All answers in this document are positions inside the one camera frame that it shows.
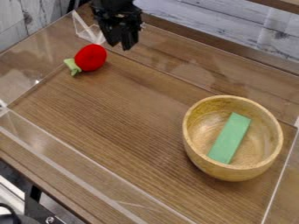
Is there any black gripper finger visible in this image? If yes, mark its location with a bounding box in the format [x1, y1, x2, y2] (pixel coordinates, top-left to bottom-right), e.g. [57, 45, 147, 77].
[122, 24, 141, 51]
[101, 24, 122, 46]

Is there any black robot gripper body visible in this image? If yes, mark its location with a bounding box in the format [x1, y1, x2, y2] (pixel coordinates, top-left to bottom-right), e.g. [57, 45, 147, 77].
[91, 0, 143, 30]

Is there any red plush fruit green stem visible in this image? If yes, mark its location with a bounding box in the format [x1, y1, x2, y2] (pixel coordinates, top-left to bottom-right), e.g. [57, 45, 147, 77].
[63, 44, 109, 76]

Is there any wooden bowl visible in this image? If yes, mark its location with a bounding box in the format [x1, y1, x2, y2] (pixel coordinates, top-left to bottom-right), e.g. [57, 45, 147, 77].
[182, 95, 285, 182]

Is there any green rectangular block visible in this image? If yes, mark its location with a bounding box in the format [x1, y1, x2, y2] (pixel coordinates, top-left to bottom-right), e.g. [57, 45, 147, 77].
[209, 113, 252, 164]

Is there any clear acrylic tray wall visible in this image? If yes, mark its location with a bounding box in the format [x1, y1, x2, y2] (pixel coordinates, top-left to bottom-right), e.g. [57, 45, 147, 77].
[0, 17, 299, 224]

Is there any black table leg bracket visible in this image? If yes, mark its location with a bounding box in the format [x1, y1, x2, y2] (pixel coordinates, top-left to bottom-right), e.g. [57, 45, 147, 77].
[25, 185, 66, 224]

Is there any black cable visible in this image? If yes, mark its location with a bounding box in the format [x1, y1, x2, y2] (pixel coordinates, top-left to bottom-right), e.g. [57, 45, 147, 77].
[0, 202, 22, 224]

